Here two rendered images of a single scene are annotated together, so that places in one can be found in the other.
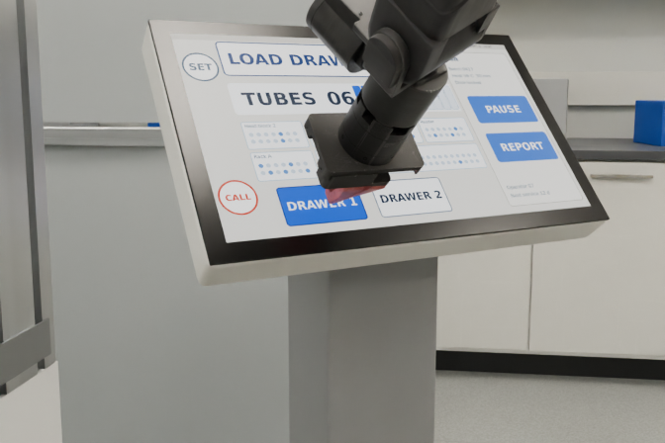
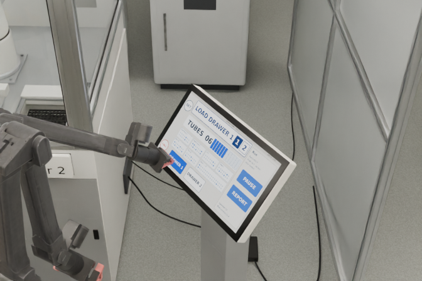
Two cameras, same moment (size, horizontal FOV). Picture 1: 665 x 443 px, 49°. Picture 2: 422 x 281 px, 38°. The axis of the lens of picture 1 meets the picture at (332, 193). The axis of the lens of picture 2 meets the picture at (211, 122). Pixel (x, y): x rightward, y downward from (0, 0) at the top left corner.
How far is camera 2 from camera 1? 215 cm
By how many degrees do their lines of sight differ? 77
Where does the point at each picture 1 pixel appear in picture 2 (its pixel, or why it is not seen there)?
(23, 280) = not seen: hidden behind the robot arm
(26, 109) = (84, 115)
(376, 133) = not seen: hidden behind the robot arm
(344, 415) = (203, 217)
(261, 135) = (182, 134)
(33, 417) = (86, 155)
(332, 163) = not seen: hidden behind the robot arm
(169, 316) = (350, 153)
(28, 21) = (83, 105)
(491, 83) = (257, 172)
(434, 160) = (210, 177)
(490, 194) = (212, 199)
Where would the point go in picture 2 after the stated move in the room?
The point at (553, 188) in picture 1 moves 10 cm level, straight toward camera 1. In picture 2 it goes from (231, 217) to (200, 214)
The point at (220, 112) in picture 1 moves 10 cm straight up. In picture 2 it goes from (180, 121) to (180, 98)
